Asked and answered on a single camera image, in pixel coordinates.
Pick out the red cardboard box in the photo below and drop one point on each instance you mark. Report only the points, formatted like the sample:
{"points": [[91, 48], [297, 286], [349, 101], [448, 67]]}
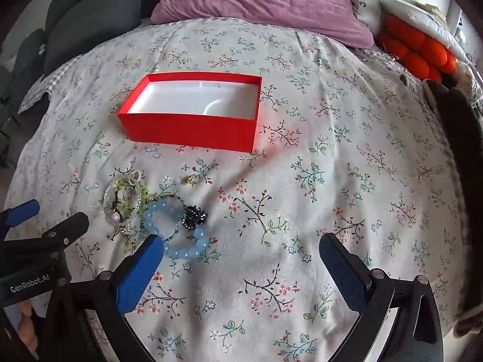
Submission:
{"points": [[188, 132]]}

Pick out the dark brown cloth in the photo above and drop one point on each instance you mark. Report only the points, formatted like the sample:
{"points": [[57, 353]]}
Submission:
{"points": [[460, 139]]}

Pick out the dark grey cushion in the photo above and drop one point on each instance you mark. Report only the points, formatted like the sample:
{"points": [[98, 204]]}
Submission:
{"points": [[75, 19]]}

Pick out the orange plush toy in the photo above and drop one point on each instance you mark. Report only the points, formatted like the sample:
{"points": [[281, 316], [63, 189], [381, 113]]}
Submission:
{"points": [[407, 45]]}

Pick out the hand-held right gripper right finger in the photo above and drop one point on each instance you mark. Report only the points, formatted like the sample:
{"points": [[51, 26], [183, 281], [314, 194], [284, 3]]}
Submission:
{"points": [[343, 271]]}

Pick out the floral bedsheet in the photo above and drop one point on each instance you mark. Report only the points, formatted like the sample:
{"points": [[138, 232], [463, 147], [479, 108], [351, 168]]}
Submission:
{"points": [[302, 196]]}

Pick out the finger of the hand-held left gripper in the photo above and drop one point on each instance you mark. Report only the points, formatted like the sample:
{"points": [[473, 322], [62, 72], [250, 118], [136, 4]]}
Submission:
{"points": [[64, 232], [22, 213]]}

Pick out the white floral pillow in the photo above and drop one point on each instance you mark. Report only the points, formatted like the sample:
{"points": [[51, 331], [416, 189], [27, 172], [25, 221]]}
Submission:
{"points": [[362, 3]]}

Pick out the white quilted cloth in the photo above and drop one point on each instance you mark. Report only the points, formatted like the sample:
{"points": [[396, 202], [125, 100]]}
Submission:
{"points": [[411, 11]]}

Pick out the purple pillow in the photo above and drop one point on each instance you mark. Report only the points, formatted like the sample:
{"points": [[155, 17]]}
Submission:
{"points": [[264, 0]]}

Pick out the person's left hand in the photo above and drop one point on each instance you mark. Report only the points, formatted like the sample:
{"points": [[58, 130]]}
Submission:
{"points": [[28, 324]]}

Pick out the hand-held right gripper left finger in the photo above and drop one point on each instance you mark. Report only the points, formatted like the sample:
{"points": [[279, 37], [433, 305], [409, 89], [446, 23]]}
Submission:
{"points": [[140, 271]]}

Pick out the gold earring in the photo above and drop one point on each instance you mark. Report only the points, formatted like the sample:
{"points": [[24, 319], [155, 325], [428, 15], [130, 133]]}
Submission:
{"points": [[190, 180]]}

